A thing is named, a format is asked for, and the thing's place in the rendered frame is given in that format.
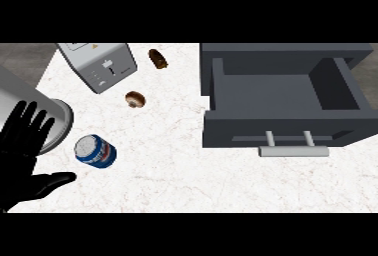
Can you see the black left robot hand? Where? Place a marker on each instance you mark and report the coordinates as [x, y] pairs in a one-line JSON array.
[[19, 160]]

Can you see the dark brown oblong food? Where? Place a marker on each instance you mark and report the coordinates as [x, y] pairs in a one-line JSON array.
[[158, 58]]

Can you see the brown mushroom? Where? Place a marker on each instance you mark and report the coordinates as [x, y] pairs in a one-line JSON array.
[[134, 99]]

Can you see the dark grey open drawer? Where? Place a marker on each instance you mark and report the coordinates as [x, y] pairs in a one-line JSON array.
[[285, 106]]

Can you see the blue and white can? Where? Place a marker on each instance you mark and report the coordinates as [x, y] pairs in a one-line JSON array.
[[96, 152]]

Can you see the grey cylindrical appliance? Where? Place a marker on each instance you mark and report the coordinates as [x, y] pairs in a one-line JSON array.
[[29, 100]]

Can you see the dark grey cabinet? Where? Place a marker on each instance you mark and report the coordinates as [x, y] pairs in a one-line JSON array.
[[280, 51]]

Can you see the grey toaster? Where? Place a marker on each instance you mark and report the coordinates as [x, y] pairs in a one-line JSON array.
[[100, 65]]

